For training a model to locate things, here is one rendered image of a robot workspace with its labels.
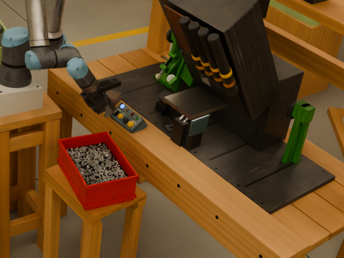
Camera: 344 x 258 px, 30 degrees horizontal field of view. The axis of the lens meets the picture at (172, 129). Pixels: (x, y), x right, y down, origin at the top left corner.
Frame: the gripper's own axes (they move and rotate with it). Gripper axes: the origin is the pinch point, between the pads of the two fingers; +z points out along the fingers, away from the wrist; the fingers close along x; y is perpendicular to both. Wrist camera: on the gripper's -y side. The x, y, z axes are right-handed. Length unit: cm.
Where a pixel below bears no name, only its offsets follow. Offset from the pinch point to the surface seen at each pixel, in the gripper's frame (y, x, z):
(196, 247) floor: 11, 17, 107
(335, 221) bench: -24, 95, 25
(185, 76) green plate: -29.8, 16.2, -2.4
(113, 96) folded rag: -5.8, -11.2, 5.7
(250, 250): 8, 85, 9
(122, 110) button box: -2.6, 1.3, 2.0
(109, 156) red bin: 16.5, 18.4, -3.3
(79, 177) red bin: 31.3, 26.9, -17.8
